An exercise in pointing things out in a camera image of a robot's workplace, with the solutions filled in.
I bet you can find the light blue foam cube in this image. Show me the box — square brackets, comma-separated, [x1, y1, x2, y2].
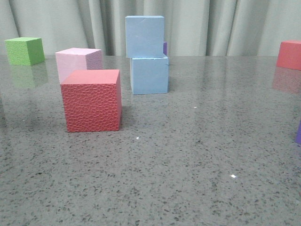
[125, 16, 165, 58]
[130, 57, 169, 95]

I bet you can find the red textured foam cube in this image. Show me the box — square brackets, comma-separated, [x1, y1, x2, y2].
[61, 69, 122, 132]

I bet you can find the purple foam cube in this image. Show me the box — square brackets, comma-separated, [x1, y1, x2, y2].
[163, 41, 167, 56]

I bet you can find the pink foam cube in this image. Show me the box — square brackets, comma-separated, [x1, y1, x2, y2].
[55, 48, 103, 83]

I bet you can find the grey curtain backdrop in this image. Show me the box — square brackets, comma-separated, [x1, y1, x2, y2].
[0, 0, 301, 56]

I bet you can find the green foam cube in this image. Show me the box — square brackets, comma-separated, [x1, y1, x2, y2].
[4, 37, 45, 65]

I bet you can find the red foam cube far right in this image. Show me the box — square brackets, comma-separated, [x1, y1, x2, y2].
[276, 40, 301, 70]

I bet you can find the purple cube at right edge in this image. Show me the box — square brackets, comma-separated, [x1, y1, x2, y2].
[295, 121, 301, 144]

